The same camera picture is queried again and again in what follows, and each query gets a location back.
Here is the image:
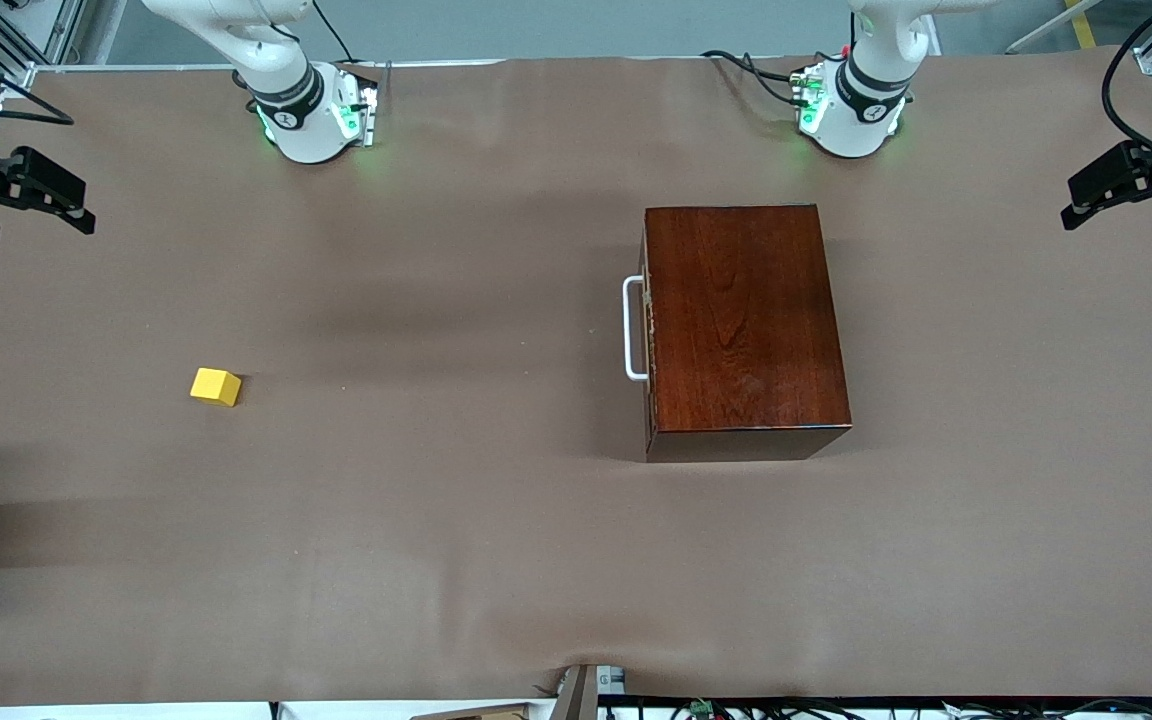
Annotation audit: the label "yellow block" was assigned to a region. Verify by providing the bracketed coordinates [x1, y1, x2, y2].
[190, 367, 243, 408]

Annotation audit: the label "light wood drawer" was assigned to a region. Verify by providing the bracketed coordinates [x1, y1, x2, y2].
[622, 215, 659, 456]

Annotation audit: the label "yellow tape strip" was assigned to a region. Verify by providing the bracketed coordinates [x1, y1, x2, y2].
[1064, 0, 1099, 51]

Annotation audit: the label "dark wooden cabinet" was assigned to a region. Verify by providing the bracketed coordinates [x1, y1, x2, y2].
[642, 204, 853, 463]

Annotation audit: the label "brown table cover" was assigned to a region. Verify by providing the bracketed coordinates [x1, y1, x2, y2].
[0, 45, 1152, 706]

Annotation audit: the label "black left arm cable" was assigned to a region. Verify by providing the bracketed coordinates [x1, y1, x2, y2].
[1101, 0, 1152, 151]

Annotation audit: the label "thin black cable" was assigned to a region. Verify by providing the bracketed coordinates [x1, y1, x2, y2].
[311, 0, 357, 63]

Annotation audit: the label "black base cables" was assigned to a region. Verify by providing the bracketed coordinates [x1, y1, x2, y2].
[701, 40, 852, 111]

